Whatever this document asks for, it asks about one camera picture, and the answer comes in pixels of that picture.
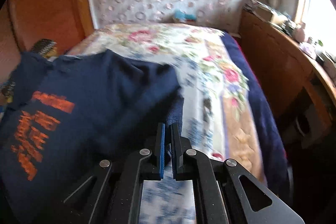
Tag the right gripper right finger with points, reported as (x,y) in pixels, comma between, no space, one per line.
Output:
(225,192)

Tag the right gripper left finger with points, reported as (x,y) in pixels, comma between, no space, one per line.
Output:
(112,191)

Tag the navy blue printed t-shirt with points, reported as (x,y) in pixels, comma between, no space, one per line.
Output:
(69,114)

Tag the blue floral white cloth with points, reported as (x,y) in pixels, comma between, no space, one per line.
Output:
(168,200)

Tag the pink floral bed blanket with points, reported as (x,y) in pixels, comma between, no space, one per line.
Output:
(225,113)

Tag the wooden side cabinet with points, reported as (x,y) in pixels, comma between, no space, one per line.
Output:
(300,93)

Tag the black circle-patterned garment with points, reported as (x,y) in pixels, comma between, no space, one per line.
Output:
(46,48)

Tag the teal tissue box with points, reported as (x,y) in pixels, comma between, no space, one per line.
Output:
(183,17)

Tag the wooden louvered wardrobe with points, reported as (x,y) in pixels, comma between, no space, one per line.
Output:
(23,22)

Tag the bright window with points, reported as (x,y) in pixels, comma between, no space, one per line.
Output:
(319,19)

